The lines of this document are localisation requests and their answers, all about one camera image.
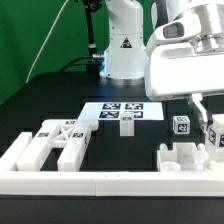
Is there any white U-shaped frame fence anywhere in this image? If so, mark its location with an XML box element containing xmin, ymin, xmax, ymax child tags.
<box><xmin>0</xmin><ymin>132</ymin><xmax>224</xmax><ymax>197</ymax></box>

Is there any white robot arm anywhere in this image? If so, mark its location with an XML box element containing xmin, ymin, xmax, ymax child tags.
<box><xmin>100</xmin><ymin>0</ymin><xmax>224</xmax><ymax>130</ymax></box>

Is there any white marker base plate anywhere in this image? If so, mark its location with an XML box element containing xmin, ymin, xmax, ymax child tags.
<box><xmin>78</xmin><ymin>102</ymin><xmax>164</xmax><ymax>120</ymax></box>

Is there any black camera pole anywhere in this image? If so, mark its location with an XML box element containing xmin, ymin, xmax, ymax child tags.
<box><xmin>81</xmin><ymin>0</ymin><xmax>103</xmax><ymax>74</ymax></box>

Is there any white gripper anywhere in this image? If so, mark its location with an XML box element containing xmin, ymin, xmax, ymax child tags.
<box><xmin>145</xmin><ymin>19</ymin><xmax>224</xmax><ymax>132</ymax></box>

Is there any black cable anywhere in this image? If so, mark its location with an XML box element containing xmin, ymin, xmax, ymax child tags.
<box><xmin>59</xmin><ymin>54</ymin><xmax>105</xmax><ymax>73</ymax></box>

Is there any white tagged cube left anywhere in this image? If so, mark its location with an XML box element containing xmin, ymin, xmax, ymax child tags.
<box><xmin>173</xmin><ymin>116</ymin><xmax>190</xmax><ymax>135</ymax></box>

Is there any white chair back piece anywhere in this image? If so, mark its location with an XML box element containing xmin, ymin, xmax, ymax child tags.
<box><xmin>16</xmin><ymin>120</ymin><xmax>99</xmax><ymax>172</ymax></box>

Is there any white chair seat piece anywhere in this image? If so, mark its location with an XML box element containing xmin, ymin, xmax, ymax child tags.
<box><xmin>157</xmin><ymin>142</ymin><xmax>210</xmax><ymax>172</ymax></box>

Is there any white cable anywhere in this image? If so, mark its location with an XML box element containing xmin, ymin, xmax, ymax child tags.
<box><xmin>25</xmin><ymin>0</ymin><xmax>70</xmax><ymax>84</ymax></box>

